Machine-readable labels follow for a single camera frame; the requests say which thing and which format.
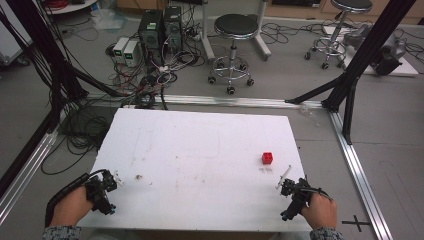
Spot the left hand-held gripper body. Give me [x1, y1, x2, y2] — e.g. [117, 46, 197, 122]
[84, 169, 118, 216]

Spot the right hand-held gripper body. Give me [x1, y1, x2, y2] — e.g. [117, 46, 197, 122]
[280, 177, 314, 222]

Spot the person's right hand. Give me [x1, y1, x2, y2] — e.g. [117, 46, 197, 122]
[300, 192, 338, 231]

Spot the person's left hand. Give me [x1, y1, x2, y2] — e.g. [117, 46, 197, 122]
[49, 185, 95, 228]

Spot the white bench power supply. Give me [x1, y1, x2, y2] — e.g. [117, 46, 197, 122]
[111, 36, 130, 64]
[122, 39, 140, 69]

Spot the black computer tower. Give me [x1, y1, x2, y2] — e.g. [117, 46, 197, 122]
[162, 5, 184, 53]
[137, 9, 165, 66]

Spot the chrome stool with black seat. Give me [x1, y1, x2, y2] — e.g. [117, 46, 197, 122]
[303, 0, 375, 71]

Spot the black round stool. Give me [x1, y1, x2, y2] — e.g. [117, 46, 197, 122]
[207, 13, 262, 96]

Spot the grey machine on white board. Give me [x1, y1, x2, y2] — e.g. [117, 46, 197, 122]
[341, 23, 420, 78]

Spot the clear plastic bag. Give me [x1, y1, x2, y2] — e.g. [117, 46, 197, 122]
[90, 7, 129, 33]

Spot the white round table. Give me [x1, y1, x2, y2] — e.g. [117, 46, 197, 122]
[41, 0, 99, 16]

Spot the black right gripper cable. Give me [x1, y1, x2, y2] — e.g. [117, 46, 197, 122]
[293, 183, 334, 202]

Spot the black cable coil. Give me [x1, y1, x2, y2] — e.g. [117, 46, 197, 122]
[39, 104, 119, 177]

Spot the aluminium floor rail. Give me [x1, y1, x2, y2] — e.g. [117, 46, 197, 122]
[0, 109, 68, 226]
[83, 92, 326, 110]
[328, 108, 396, 240]

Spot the tangle of floor cables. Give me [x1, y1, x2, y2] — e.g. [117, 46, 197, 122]
[104, 19, 209, 111]

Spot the black frame post with cables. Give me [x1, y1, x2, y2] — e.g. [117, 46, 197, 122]
[0, 0, 128, 134]

